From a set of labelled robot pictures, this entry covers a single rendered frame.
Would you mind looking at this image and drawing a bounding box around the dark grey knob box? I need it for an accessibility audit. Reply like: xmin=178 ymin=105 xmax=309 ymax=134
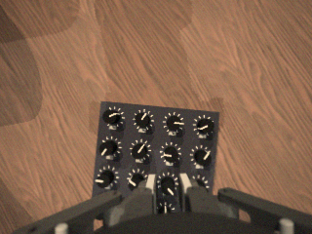
xmin=92 ymin=101 xmax=219 ymax=214

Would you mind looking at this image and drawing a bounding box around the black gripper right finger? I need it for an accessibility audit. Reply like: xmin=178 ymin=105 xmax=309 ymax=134
xmin=177 ymin=174 xmax=312 ymax=234

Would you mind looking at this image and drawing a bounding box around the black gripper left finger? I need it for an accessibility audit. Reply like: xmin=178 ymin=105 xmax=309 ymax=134
xmin=11 ymin=175 xmax=158 ymax=234

